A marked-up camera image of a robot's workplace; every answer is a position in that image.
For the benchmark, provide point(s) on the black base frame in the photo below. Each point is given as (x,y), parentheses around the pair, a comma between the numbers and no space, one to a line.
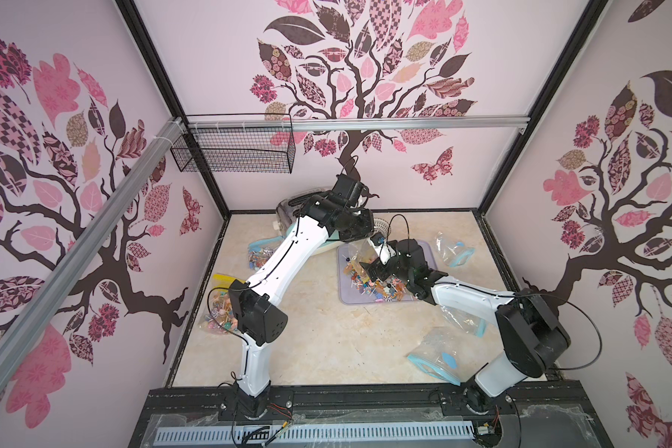
(531,414)

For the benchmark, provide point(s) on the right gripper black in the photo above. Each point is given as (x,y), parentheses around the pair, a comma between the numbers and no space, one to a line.
(385,269)

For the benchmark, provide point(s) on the candy bag yellow zip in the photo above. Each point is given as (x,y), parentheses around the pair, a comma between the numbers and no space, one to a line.
(360,255)
(218,317)

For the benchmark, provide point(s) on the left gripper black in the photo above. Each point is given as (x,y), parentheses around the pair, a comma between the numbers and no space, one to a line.
(365,230)

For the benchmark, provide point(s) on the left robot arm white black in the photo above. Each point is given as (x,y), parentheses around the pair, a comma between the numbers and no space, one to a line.
(260,320)

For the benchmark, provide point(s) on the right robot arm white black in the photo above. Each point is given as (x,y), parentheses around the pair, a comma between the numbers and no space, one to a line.
(531,334)

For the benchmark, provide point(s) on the candy bag blue zip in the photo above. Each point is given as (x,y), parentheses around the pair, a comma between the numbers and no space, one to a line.
(454,253)
(437,357)
(469,323)

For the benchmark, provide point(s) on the candy bag blue zip front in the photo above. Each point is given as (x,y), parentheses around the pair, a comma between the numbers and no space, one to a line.
(454,253)

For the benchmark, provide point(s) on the pile of candies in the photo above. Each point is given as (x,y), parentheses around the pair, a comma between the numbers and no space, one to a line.
(356,288)

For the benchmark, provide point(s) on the aluminium rail back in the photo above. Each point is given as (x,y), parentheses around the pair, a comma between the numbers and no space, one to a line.
(328,125)

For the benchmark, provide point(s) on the white cable duct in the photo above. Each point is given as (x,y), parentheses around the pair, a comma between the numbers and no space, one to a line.
(303,434)

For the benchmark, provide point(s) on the mint green toaster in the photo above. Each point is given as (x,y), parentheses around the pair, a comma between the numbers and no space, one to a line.
(287,210)

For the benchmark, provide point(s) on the aluminium rail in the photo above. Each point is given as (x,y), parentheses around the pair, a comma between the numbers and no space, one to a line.
(328,125)
(23,334)

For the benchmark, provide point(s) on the lavender plastic tray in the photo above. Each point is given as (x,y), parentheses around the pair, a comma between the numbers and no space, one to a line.
(400,271)

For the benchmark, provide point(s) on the aluminium rail left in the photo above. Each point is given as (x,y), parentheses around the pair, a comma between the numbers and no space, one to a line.
(23,334)

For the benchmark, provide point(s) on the white sink strainer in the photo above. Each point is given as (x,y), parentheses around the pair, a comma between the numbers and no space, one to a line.
(381,226)

